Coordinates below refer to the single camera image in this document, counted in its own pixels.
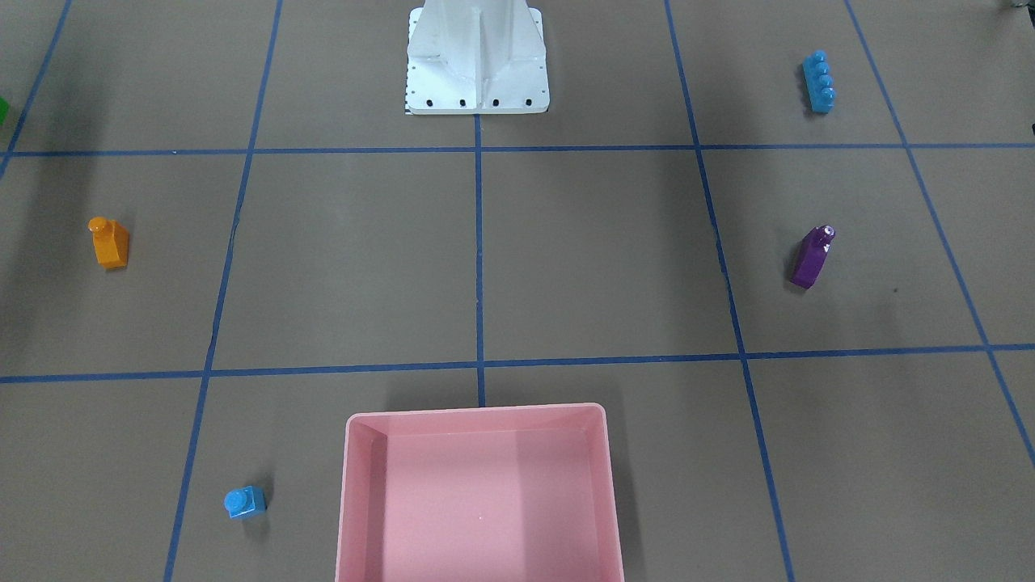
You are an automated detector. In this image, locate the long blue four-stud block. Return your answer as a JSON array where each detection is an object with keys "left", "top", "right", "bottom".
[{"left": 802, "top": 49, "right": 838, "bottom": 115}]

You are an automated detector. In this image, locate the pink plastic box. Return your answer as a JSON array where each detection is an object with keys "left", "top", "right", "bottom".
[{"left": 334, "top": 403, "right": 625, "bottom": 581}]

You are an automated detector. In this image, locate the orange block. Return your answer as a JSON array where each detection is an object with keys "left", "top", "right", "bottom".
[{"left": 88, "top": 215, "right": 129, "bottom": 270}]

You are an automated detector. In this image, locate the small blue block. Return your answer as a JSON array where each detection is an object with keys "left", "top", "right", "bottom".
[{"left": 223, "top": 485, "right": 267, "bottom": 520}]

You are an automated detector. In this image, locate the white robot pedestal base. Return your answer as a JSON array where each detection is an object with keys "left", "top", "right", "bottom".
[{"left": 404, "top": 1, "right": 551, "bottom": 116}]

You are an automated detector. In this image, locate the purple block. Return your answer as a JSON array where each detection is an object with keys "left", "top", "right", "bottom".
[{"left": 790, "top": 225, "right": 836, "bottom": 289}]

